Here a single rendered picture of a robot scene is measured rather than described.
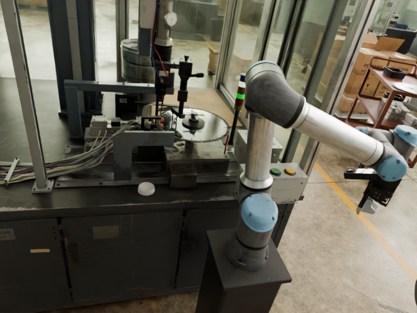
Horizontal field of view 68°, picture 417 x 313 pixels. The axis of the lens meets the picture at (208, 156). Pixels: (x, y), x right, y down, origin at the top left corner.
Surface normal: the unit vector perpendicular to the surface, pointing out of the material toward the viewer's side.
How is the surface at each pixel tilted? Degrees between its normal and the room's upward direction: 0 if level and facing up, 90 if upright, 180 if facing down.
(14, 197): 0
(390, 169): 90
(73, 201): 0
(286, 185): 90
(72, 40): 90
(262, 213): 8
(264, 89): 58
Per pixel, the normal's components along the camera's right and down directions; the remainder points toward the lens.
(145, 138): 0.23, 0.55
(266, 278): 0.15, -0.84
